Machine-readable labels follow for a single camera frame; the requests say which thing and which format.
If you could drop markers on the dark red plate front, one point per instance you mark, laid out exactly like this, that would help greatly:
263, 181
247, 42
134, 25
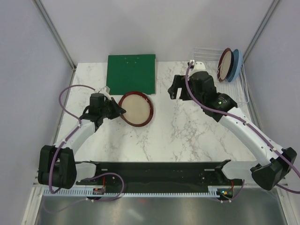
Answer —
139, 108

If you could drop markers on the dark red plate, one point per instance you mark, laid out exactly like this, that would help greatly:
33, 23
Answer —
225, 65
139, 108

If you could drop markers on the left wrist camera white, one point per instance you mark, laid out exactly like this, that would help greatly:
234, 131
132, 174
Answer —
105, 91

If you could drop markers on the clear dish rack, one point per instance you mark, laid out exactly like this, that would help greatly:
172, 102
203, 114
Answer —
237, 90

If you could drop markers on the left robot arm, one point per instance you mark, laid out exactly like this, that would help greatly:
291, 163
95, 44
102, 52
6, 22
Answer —
57, 166

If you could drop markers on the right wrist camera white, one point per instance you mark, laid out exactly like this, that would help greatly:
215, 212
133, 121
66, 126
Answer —
196, 66

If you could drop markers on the right aluminium frame post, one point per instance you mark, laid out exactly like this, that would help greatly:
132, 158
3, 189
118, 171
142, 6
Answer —
262, 26

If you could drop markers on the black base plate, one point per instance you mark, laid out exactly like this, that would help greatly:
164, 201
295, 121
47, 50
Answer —
159, 176

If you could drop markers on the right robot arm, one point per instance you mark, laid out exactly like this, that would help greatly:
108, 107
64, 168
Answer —
272, 162

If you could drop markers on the left aluminium frame post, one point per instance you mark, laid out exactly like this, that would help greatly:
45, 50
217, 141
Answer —
47, 19

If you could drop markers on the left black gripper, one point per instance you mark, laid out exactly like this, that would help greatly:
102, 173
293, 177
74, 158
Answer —
117, 109

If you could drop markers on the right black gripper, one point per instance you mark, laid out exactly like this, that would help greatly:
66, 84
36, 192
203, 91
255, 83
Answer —
178, 82

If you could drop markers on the aluminium frame post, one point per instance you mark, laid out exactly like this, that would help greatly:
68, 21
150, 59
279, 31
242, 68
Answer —
262, 26
47, 19

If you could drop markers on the white cable duct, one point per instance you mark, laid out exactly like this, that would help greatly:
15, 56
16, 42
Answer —
97, 191

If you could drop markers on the green board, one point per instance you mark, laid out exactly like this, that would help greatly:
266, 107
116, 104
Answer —
127, 73

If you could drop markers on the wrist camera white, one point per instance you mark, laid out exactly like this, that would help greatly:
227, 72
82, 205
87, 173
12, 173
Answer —
105, 91
196, 66

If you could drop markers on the blue plate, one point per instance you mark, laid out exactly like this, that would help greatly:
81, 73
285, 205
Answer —
236, 67

